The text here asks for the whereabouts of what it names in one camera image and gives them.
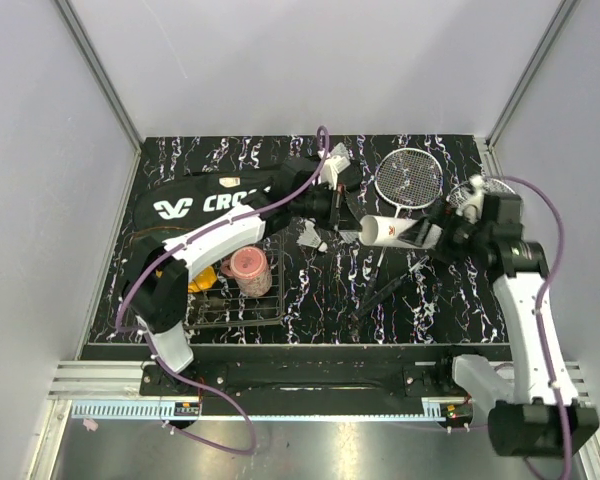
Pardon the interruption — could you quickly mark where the pink patterned mug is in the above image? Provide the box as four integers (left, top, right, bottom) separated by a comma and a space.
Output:
220, 246, 273, 298

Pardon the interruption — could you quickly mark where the white shuttlecock tube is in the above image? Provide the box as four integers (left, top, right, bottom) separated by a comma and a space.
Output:
358, 215, 431, 249

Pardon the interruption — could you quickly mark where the badminton racket near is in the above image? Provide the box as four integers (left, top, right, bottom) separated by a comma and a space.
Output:
363, 148, 443, 300

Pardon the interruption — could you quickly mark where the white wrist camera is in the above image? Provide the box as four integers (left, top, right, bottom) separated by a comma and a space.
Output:
319, 155, 351, 190
457, 175, 485, 224

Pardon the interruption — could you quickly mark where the yellow cloth item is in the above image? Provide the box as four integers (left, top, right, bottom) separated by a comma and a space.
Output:
187, 266, 217, 294

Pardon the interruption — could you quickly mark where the wire rack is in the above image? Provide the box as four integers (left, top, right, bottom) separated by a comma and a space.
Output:
184, 233, 285, 331

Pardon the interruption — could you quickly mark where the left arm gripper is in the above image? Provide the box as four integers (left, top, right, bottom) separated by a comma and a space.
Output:
291, 184, 363, 234

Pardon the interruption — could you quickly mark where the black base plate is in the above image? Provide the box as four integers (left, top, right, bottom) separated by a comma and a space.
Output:
139, 362, 511, 399

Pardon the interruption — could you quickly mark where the badminton racket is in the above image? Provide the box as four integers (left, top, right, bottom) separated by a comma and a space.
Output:
363, 148, 443, 300
351, 175, 514, 321

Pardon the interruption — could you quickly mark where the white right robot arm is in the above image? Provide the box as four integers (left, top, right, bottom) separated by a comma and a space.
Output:
403, 192, 599, 459

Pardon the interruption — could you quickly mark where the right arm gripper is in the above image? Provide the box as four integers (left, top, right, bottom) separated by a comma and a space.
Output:
397, 197, 490, 268

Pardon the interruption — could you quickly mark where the white shuttlecock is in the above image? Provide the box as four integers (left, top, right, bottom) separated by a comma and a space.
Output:
326, 143, 351, 172
297, 220, 328, 253

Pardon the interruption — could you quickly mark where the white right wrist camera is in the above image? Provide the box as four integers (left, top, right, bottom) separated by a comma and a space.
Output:
457, 175, 485, 224

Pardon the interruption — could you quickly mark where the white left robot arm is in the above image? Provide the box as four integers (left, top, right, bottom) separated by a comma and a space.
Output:
115, 155, 350, 396

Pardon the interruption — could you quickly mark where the aluminium frame rail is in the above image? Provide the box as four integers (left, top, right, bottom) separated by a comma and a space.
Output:
47, 360, 154, 399

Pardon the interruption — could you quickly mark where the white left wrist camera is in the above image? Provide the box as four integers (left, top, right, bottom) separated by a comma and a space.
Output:
319, 155, 351, 190

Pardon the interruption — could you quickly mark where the badminton racket far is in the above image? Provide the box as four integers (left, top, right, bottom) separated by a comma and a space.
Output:
351, 175, 514, 321

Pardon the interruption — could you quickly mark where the black racket bag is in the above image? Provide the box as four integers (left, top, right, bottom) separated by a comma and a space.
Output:
133, 167, 361, 239

